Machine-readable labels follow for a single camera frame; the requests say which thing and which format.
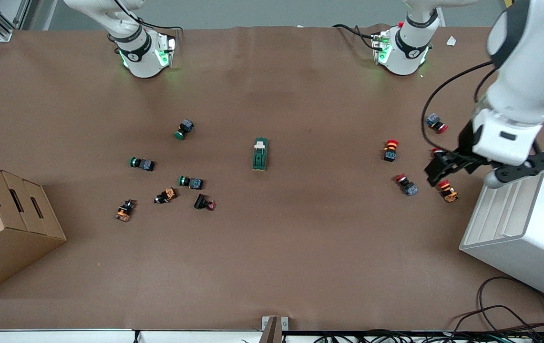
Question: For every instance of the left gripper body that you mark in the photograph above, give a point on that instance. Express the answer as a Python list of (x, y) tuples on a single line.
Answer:
[(466, 141)]

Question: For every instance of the green terminal block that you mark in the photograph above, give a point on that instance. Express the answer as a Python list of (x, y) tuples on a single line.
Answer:
[(260, 155)]

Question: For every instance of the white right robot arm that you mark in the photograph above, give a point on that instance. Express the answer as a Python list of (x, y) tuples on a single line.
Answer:
[(138, 52)]

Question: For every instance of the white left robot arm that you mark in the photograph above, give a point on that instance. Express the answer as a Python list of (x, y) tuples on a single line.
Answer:
[(534, 57)]

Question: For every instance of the red button grey-blue body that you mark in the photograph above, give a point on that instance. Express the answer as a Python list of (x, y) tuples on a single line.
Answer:
[(407, 186), (436, 122), (436, 151)]

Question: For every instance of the red button orange blue body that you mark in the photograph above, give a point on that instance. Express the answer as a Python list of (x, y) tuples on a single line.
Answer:
[(390, 151)]

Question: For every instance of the white ribbed plastic bin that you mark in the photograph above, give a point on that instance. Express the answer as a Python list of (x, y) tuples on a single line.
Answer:
[(529, 228)]

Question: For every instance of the white paper scrap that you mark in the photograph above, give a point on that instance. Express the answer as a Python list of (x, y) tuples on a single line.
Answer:
[(451, 41)]

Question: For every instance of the brown table cover sheet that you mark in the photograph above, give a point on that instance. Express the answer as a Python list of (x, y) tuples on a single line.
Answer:
[(300, 247)]

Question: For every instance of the green button grey-blue body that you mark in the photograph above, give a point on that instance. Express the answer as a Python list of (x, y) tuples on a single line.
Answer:
[(143, 164), (191, 182), (184, 128)]

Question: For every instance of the black button orange body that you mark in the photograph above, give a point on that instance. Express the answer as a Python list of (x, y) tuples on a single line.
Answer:
[(125, 210), (166, 196)]

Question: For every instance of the brown cardboard box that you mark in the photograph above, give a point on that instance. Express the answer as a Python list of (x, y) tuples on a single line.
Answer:
[(9, 238)]

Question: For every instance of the grey metal bracket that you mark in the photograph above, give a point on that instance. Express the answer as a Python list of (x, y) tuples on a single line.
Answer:
[(274, 326)]

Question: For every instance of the black switch red tip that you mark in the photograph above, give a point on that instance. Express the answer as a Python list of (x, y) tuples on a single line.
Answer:
[(202, 202)]

